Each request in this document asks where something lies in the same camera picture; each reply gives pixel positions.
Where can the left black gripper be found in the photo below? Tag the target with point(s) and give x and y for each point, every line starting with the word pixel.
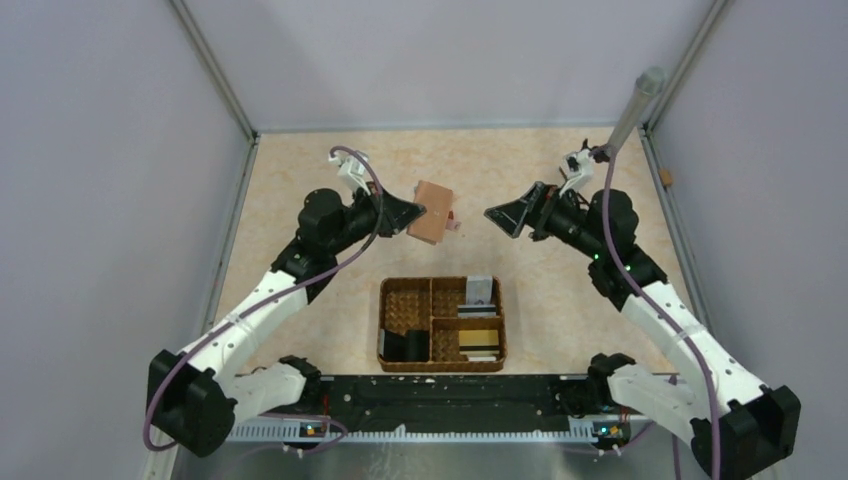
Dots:
pixel 398 215

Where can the grey metal pole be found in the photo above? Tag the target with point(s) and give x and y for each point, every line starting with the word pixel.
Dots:
pixel 647 86

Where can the grey card in basket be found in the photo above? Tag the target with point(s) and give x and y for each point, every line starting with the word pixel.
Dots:
pixel 479 290

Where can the brown leather card holder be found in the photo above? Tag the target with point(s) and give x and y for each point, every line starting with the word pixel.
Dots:
pixel 438 217

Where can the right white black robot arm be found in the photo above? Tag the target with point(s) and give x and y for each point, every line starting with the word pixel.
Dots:
pixel 734 423

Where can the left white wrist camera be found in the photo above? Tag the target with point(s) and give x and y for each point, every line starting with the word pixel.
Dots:
pixel 350 170

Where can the black mini tripod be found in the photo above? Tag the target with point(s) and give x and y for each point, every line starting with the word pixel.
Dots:
pixel 599 155

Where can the gold striped card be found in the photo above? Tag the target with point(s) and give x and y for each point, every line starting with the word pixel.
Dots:
pixel 479 342

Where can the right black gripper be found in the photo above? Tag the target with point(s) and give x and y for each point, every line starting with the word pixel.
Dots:
pixel 535 208

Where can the small brown wall object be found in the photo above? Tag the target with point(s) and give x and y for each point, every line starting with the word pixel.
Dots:
pixel 666 178

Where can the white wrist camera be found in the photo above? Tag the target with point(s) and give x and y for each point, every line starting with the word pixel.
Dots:
pixel 577 169
pixel 350 170

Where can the black box in basket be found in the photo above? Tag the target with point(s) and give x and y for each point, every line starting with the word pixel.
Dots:
pixel 411 347

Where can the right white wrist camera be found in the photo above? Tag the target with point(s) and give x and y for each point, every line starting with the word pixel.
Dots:
pixel 577 169

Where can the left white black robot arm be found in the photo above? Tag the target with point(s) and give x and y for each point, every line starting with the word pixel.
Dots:
pixel 198 395

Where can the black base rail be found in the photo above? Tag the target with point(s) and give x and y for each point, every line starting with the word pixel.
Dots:
pixel 452 404

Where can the brown woven divided basket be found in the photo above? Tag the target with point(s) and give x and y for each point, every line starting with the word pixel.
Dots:
pixel 430 303

